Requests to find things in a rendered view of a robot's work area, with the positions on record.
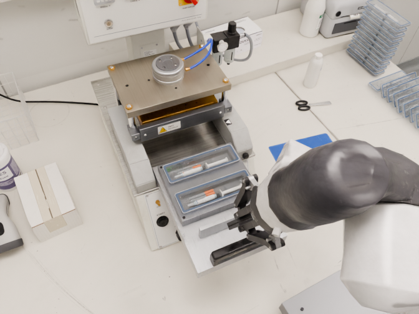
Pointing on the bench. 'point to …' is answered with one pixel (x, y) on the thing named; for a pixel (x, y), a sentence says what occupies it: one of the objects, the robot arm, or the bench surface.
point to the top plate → (168, 79)
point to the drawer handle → (231, 250)
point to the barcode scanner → (7, 228)
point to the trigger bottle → (312, 18)
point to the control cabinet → (139, 22)
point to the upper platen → (176, 109)
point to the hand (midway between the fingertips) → (239, 222)
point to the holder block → (199, 184)
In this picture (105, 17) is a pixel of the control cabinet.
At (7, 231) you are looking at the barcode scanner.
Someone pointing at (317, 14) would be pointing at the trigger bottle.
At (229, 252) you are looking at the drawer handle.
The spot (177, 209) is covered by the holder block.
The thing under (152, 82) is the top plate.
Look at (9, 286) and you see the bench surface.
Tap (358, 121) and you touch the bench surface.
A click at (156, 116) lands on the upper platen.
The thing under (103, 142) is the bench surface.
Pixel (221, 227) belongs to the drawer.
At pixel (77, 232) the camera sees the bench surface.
